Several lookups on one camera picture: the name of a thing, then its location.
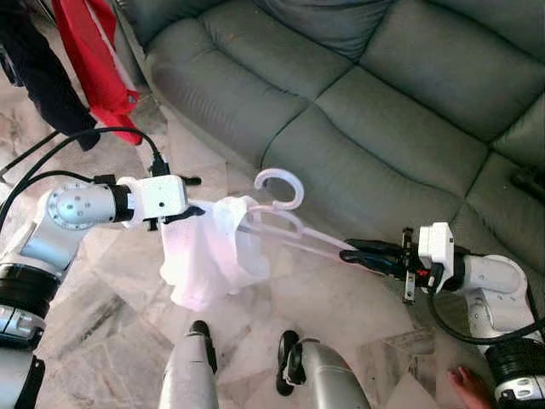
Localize red garment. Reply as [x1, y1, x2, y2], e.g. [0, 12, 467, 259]
[51, 0, 144, 146]

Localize silver robot left leg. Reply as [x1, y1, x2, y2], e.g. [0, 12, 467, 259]
[158, 320, 220, 409]

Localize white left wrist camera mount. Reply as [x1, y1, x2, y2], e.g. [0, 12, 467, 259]
[119, 175, 190, 231]

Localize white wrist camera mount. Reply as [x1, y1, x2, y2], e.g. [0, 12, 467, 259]
[416, 222, 457, 289]
[119, 175, 190, 231]

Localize black plastic object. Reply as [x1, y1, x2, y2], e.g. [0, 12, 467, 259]
[509, 166, 545, 203]

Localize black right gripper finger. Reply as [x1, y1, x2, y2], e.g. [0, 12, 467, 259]
[349, 239, 403, 256]
[338, 249, 403, 277]

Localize pale translucent plastic hanger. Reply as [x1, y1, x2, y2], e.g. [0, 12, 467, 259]
[230, 167, 359, 261]

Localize silver robot leg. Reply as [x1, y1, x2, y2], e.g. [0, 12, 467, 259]
[275, 330, 373, 409]
[158, 320, 220, 409]

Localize dark navy garment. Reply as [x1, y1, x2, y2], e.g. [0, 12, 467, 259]
[0, 0, 101, 153]

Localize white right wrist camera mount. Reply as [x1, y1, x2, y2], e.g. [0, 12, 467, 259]
[416, 222, 457, 289]

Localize silver robot right leg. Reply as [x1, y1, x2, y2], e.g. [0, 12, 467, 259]
[275, 330, 373, 409]

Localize white garment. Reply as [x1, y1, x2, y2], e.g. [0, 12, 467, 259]
[158, 194, 273, 313]

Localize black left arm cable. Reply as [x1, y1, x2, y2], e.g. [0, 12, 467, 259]
[0, 126, 171, 184]
[0, 170, 116, 231]

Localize person's bare foot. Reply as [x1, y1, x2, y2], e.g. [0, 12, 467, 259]
[446, 366, 496, 409]

